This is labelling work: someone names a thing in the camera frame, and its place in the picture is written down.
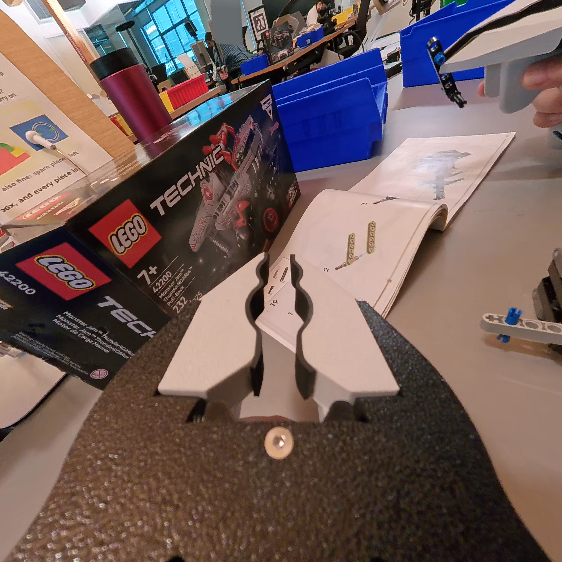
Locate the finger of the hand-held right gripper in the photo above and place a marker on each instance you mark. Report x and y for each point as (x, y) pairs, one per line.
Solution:
(505, 15)
(505, 44)

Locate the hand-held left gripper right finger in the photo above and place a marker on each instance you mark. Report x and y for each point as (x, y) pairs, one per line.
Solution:
(347, 347)

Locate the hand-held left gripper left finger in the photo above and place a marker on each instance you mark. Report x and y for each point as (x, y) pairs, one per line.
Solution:
(210, 342)

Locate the short black toy beam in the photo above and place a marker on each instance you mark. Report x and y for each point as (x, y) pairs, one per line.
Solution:
(445, 72)

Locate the blue toy pin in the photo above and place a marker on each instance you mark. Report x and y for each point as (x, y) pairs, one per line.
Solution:
(435, 50)

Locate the person's right hand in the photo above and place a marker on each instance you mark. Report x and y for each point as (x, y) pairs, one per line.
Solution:
(549, 79)

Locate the blue plastic bin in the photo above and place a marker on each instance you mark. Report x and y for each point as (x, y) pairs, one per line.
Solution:
(421, 52)

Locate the black toy car set box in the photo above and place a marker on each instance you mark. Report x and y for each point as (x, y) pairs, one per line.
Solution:
(175, 228)

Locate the open instruction booklet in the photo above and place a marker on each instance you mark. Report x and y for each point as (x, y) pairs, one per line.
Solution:
(395, 210)

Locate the nested blue storage bins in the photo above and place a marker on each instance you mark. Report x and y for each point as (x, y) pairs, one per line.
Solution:
(329, 118)

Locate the small blue bin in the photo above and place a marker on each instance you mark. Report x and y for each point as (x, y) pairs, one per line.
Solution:
(257, 65)
(309, 38)

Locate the partly built toy chassis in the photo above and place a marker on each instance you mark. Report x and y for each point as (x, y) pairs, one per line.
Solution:
(544, 307)

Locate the small distant toy set box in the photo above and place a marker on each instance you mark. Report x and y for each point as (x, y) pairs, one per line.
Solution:
(281, 39)

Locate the yellow storage bin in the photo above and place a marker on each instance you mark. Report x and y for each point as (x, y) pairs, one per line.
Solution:
(164, 102)

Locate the black and white marker sign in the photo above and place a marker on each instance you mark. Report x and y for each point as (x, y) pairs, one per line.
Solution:
(259, 24)

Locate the red storage bin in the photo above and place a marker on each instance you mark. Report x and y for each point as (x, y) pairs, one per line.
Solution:
(189, 90)

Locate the maroon bottle with black lid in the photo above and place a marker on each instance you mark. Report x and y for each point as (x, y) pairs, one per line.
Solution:
(131, 96)

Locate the instruction poster on wooden board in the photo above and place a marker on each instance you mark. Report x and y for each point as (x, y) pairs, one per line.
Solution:
(44, 96)

